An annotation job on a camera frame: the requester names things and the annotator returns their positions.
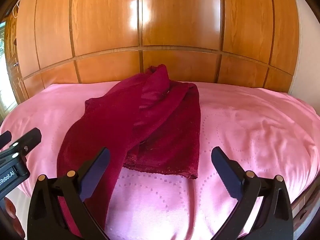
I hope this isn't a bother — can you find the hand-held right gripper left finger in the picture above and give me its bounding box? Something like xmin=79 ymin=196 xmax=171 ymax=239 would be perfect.
xmin=27 ymin=147 xmax=118 ymax=240

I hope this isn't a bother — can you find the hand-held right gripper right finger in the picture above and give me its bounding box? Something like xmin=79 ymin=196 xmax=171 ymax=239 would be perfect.
xmin=211 ymin=146 xmax=294 ymax=240

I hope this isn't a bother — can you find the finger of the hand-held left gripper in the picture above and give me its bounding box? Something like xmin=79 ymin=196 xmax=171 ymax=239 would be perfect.
xmin=0 ymin=130 xmax=13 ymax=148
xmin=0 ymin=127 xmax=42 ymax=166

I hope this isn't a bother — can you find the dark red velvet garment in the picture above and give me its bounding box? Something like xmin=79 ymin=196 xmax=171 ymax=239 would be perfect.
xmin=57 ymin=64 xmax=202 ymax=239

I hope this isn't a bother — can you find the pink bedsheet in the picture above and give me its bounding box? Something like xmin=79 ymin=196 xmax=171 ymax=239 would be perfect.
xmin=0 ymin=80 xmax=320 ymax=240

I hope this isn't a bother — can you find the carved wooden door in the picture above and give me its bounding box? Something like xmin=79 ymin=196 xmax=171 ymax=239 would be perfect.
xmin=0 ymin=12 xmax=28 ymax=120

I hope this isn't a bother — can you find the glossy wooden wardrobe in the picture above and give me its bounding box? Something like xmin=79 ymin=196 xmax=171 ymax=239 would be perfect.
xmin=5 ymin=0 xmax=300 ymax=105

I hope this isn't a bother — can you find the wooden bed frame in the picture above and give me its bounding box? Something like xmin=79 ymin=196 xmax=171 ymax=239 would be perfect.
xmin=291 ymin=180 xmax=320 ymax=230

